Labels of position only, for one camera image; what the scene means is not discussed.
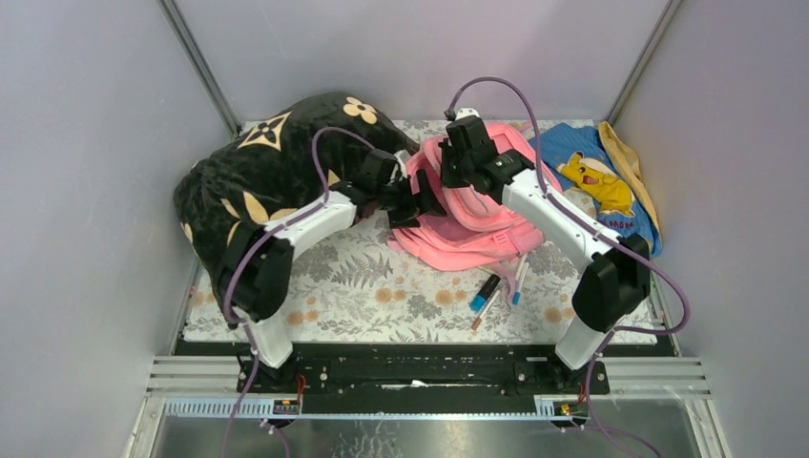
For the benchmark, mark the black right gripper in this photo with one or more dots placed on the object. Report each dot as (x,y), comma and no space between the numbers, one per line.
(448,180)

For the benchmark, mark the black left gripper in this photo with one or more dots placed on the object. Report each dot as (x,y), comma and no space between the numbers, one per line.
(407,197)

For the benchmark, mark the pink student backpack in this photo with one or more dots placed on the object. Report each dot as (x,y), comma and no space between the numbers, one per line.
(476,231)

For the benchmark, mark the black highlighter with blue cap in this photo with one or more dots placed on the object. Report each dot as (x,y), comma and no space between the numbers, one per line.
(485,292)

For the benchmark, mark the black pillow with beige flowers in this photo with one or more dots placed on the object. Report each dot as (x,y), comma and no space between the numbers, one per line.
(279,165)

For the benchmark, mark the white marker with blue cap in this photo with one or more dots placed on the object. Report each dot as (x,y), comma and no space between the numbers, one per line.
(519,279)

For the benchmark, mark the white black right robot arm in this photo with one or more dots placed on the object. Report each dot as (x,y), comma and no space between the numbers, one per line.
(614,271)

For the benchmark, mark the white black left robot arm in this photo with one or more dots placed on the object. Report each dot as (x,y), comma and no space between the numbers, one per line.
(254,273)

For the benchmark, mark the blue Pokemon t-shirt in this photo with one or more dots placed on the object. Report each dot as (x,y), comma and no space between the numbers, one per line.
(577,159)

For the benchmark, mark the floral table mat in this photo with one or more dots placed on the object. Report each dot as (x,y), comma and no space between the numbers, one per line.
(353,288)

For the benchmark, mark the white marker with lilac cap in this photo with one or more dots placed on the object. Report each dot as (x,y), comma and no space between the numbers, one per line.
(515,273)

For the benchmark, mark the white marker with brown cap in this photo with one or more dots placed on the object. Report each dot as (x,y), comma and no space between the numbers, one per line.
(485,307)

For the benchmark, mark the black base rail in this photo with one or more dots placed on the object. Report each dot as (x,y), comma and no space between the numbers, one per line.
(402,380)

